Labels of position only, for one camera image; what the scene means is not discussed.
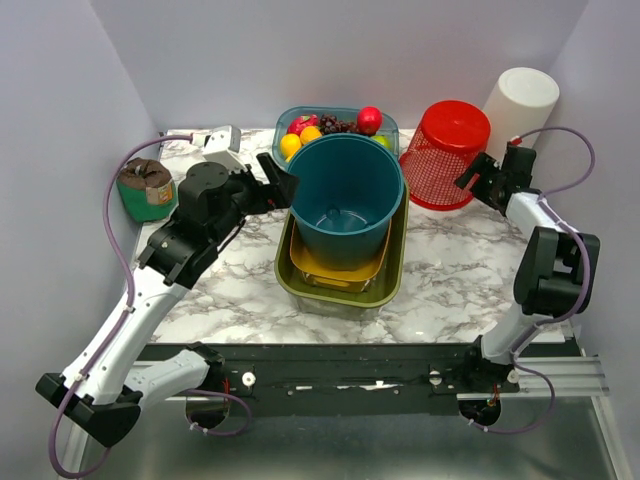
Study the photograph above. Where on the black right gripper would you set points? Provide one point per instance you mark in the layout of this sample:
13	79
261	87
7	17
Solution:
485	165

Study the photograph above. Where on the orange fruit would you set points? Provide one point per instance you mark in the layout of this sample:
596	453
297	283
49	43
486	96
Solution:
310	133

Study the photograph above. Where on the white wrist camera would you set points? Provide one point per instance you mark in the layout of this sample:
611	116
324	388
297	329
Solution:
221	146
515	141

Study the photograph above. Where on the yellow plastic bin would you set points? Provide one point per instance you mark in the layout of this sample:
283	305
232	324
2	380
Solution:
314	274

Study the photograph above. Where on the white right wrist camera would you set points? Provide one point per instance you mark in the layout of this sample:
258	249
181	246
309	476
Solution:
515	141

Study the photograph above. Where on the clear teal fruit basket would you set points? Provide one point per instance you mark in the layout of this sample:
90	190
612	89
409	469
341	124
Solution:
388	129

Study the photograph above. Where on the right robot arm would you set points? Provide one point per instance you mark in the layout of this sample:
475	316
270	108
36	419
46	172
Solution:
554	279

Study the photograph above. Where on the dark purple grape bunch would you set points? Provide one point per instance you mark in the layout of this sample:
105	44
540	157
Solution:
330	124

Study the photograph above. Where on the pink dragon fruit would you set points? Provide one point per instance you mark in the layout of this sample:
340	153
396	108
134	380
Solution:
301	122

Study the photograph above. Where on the yellow lemon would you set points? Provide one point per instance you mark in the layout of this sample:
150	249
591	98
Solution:
289	145

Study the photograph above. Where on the green pot with brown top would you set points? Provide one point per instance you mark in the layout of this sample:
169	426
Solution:
147	190

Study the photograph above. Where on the red mesh basket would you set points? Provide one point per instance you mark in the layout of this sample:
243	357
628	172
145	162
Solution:
449	136

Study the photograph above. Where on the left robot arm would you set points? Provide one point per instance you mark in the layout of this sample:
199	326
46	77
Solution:
98	390

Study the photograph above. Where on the teal plastic bucket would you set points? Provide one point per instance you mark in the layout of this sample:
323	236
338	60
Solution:
349	189

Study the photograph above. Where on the red apple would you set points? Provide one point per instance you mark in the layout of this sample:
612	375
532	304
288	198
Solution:
369	120

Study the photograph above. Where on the olive green plastic tub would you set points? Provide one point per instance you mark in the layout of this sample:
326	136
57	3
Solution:
352	306

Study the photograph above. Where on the white cylindrical container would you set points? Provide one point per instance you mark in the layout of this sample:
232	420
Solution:
521	101

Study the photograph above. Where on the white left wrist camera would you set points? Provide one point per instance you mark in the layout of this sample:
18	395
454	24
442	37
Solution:
221	146

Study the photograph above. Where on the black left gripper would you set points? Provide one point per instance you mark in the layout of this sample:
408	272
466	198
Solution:
266	194

